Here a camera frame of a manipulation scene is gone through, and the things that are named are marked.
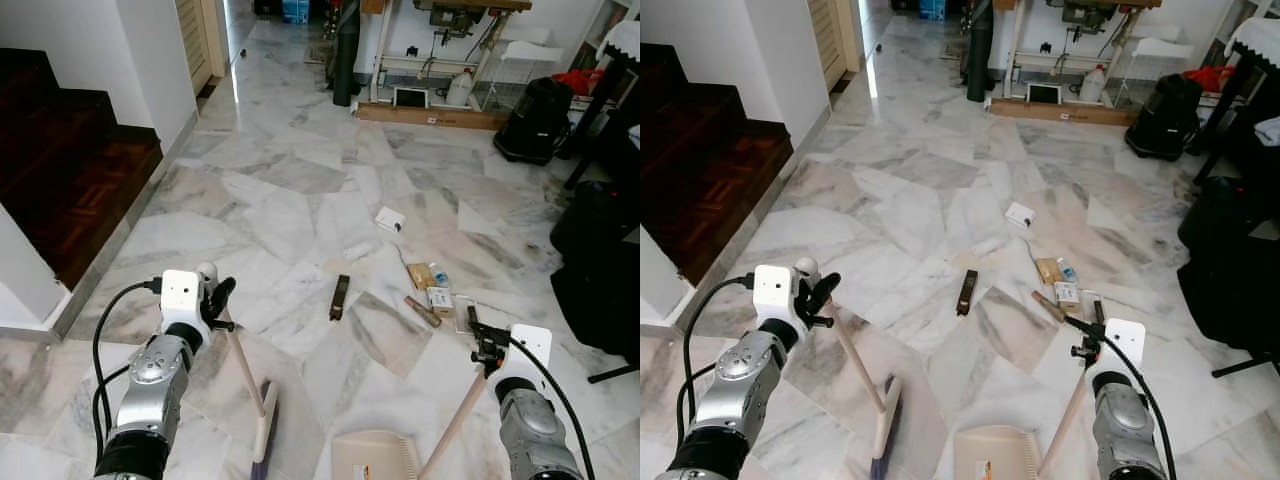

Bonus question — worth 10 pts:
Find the large black bag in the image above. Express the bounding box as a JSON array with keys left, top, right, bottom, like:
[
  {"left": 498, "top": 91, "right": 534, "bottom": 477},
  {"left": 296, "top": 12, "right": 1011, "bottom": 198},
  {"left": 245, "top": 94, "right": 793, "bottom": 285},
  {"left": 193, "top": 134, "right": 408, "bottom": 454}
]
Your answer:
[
  {"left": 1177, "top": 240, "right": 1280, "bottom": 353},
  {"left": 550, "top": 240, "right": 641, "bottom": 358}
]

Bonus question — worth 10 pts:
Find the white plastic jug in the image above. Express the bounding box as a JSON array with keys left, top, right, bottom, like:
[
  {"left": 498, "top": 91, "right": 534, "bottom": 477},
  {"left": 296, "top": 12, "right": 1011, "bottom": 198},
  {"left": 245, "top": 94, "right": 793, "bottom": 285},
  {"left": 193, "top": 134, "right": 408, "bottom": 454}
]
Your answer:
[
  {"left": 1078, "top": 63, "right": 1109, "bottom": 103},
  {"left": 445, "top": 67, "right": 477, "bottom": 108}
]

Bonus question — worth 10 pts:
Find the dark wooden staircase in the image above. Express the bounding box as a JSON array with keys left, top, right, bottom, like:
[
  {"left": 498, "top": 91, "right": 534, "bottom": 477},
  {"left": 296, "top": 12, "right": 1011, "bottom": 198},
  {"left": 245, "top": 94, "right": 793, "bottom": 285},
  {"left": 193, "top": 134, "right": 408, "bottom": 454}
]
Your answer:
[
  {"left": 0, "top": 47, "right": 164, "bottom": 293},
  {"left": 640, "top": 42, "right": 795, "bottom": 286}
]

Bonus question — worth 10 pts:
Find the brown tube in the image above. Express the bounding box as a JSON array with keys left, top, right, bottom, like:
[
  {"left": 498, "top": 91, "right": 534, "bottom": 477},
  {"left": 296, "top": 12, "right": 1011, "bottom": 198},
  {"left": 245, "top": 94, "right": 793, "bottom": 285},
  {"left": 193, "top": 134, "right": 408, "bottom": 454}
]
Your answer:
[
  {"left": 1031, "top": 290, "right": 1069, "bottom": 323},
  {"left": 403, "top": 294, "right": 444, "bottom": 329}
]

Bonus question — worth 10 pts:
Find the black table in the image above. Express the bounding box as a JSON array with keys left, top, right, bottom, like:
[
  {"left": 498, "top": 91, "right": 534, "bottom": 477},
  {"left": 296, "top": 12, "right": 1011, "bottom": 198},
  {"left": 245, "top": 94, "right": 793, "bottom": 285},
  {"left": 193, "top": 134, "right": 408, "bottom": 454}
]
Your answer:
[
  {"left": 563, "top": 45, "right": 641, "bottom": 191},
  {"left": 1190, "top": 50, "right": 1280, "bottom": 186}
]

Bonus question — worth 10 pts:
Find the wooden-handled broom with grey cap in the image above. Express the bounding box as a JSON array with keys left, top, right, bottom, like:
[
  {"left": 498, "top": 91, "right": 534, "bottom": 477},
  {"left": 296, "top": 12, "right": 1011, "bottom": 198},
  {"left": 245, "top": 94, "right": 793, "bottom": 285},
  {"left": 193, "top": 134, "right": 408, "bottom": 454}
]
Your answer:
[
  {"left": 197, "top": 262, "right": 282, "bottom": 480},
  {"left": 795, "top": 258, "right": 904, "bottom": 480}
]

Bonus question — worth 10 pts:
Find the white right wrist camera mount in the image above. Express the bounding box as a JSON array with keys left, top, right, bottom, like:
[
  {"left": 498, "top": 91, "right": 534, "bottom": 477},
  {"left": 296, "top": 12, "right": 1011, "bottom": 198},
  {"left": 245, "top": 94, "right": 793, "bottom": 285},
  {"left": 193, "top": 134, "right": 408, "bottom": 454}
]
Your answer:
[
  {"left": 1103, "top": 318, "right": 1147, "bottom": 369},
  {"left": 510, "top": 325, "right": 553, "bottom": 373}
]

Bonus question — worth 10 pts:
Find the black cylinder roll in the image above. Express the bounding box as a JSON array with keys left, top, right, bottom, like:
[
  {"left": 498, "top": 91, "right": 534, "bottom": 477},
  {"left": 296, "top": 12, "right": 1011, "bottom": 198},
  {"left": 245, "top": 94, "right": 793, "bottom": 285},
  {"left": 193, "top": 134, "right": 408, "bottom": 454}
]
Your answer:
[
  {"left": 331, "top": 0, "right": 362, "bottom": 108},
  {"left": 965, "top": 0, "right": 995, "bottom": 103}
]

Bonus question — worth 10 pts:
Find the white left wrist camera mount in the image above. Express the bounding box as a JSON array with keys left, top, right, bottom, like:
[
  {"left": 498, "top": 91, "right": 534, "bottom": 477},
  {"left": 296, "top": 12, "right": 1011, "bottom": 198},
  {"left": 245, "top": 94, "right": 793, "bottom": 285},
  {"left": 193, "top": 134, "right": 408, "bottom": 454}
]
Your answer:
[
  {"left": 160, "top": 270, "right": 207, "bottom": 329},
  {"left": 752, "top": 265, "right": 801, "bottom": 326}
]

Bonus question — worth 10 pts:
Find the white-framed sewing table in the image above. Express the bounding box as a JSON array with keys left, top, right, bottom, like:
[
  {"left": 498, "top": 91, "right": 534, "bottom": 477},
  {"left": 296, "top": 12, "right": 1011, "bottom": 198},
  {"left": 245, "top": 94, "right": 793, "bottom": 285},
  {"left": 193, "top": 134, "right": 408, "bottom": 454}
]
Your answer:
[
  {"left": 362, "top": 0, "right": 533, "bottom": 107},
  {"left": 995, "top": 0, "right": 1166, "bottom": 102}
]

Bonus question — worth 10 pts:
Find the long wooden plank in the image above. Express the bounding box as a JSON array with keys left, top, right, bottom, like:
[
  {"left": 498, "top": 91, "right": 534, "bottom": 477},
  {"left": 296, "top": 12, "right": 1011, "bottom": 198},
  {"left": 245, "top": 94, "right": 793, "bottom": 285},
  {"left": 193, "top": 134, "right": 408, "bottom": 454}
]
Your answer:
[
  {"left": 355, "top": 100, "right": 510, "bottom": 132},
  {"left": 989, "top": 96, "right": 1141, "bottom": 127}
]

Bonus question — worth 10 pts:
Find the wooden louvre door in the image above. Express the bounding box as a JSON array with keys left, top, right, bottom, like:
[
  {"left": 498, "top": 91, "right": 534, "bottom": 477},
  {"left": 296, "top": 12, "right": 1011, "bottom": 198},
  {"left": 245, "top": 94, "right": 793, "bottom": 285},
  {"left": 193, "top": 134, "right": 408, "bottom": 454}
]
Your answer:
[
  {"left": 177, "top": 0, "right": 229, "bottom": 98},
  {"left": 808, "top": 0, "right": 861, "bottom": 91}
]

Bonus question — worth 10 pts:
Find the round black bag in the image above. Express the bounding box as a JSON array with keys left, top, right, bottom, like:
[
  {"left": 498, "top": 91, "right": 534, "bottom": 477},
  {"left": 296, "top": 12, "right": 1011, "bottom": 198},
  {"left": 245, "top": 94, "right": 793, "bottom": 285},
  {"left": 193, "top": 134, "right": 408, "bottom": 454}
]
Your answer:
[
  {"left": 1177, "top": 175, "right": 1256, "bottom": 251},
  {"left": 550, "top": 180, "right": 631, "bottom": 256}
]

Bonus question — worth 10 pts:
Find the red bag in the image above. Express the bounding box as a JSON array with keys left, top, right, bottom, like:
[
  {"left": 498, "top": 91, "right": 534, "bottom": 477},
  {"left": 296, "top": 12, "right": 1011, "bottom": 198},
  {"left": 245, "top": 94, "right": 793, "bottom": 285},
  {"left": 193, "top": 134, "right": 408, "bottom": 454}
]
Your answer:
[
  {"left": 1183, "top": 65, "right": 1236, "bottom": 94},
  {"left": 552, "top": 68, "right": 605, "bottom": 97}
]

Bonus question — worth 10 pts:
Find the white chair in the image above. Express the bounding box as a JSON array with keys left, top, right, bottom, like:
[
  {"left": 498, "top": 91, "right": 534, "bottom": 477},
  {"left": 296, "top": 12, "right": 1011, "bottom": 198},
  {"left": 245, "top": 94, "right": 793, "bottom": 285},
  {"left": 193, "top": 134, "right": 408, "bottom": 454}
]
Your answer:
[
  {"left": 478, "top": 40, "right": 567, "bottom": 113},
  {"left": 1113, "top": 37, "right": 1196, "bottom": 106}
]

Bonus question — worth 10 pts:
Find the beige dustpan with wooden handle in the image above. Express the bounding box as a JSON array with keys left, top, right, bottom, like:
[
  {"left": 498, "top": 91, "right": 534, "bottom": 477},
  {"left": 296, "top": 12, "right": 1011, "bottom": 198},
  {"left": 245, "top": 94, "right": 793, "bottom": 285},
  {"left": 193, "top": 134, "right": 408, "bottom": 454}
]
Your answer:
[
  {"left": 330, "top": 368, "right": 495, "bottom": 480},
  {"left": 952, "top": 365, "right": 1093, "bottom": 480}
]

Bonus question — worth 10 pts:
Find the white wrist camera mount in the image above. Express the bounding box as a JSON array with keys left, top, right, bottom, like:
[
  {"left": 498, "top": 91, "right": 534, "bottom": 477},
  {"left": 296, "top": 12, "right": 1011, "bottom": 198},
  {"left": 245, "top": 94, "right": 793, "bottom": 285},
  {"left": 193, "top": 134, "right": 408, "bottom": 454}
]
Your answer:
[
  {"left": 1103, "top": 318, "right": 1147, "bottom": 369},
  {"left": 510, "top": 325, "right": 553, "bottom": 373},
  {"left": 160, "top": 270, "right": 207, "bottom": 329},
  {"left": 752, "top": 265, "right": 801, "bottom": 326}
]

